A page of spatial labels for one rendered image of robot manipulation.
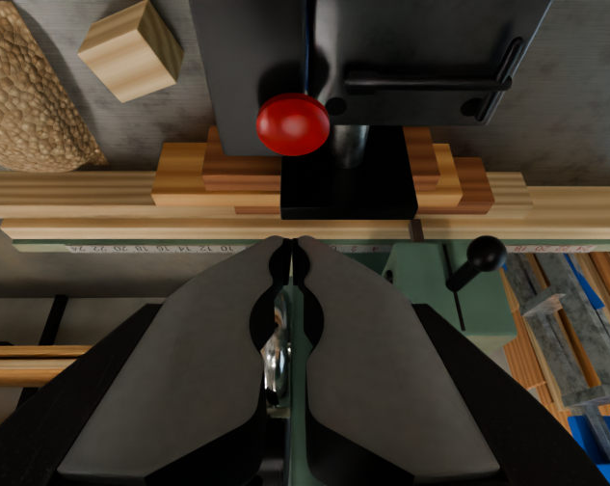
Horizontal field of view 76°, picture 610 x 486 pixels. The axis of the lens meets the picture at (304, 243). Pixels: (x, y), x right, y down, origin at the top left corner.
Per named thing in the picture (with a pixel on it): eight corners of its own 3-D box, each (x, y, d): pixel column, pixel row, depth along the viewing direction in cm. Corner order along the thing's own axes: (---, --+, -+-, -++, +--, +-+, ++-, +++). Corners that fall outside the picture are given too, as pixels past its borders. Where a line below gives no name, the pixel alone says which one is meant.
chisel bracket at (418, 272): (487, 222, 28) (521, 337, 24) (431, 299, 40) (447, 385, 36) (384, 222, 28) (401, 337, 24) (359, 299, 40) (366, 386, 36)
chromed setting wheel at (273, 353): (290, 266, 40) (288, 395, 33) (292, 311, 50) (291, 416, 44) (260, 266, 39) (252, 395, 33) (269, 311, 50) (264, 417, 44)
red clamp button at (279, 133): (331, 87, 15) (332, 104, 14) (327, 145, 18) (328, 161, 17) (253, 87, 15) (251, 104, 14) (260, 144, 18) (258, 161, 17)
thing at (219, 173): (429, 125, 31) (441, 175, 29) (422, 142, 33) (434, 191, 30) (209, 124, 31) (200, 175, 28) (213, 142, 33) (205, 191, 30)
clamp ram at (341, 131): (421, 36, 25) (450, 138, 20) (396, 127, 31) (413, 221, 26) (278, 35, 24) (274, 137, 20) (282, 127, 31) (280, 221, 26)
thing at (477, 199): (481, 156, 34) (495, 202, 32) (472, 171, 36) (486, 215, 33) (237, 155, 34) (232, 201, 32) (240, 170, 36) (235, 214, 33)
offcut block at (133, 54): (132, 72, 27) (121, 103, 25) (91, 22, 24) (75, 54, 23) (185, 52, 26) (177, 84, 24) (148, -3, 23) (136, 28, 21)
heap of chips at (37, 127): (12, 0, 23) (-15, 37, 21) (110, 164, 35) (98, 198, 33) (-143, -1, 23) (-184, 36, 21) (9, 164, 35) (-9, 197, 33)
